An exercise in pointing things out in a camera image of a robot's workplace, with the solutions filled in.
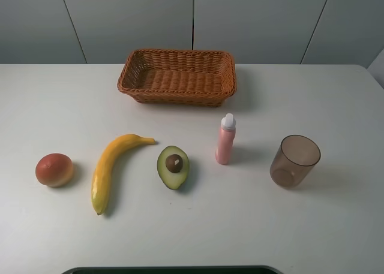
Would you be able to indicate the halved avocado with pit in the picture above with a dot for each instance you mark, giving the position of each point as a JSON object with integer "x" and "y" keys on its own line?
{"x": 173, "y": 167}

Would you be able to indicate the brown wicker basket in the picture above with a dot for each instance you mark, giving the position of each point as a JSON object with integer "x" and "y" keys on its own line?
{"x": 192, "y": 77}

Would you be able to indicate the pink bottle white cap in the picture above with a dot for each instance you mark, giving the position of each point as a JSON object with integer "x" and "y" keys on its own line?
{"x": 225, "y": 141}

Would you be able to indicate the yellow banana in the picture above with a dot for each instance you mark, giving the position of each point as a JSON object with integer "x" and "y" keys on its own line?
{"x": 102, "y": 177}

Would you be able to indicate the brown translucent plastic cup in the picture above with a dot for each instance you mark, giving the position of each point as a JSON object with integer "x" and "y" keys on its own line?
{"x": 295, "y": 158}

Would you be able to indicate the black tray edge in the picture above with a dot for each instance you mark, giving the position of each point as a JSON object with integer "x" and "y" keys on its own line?
{"x": 177, "y": 269}

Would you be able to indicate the red orange round fruit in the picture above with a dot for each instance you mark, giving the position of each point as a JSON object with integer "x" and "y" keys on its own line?
{"x": 54, "y": 170}

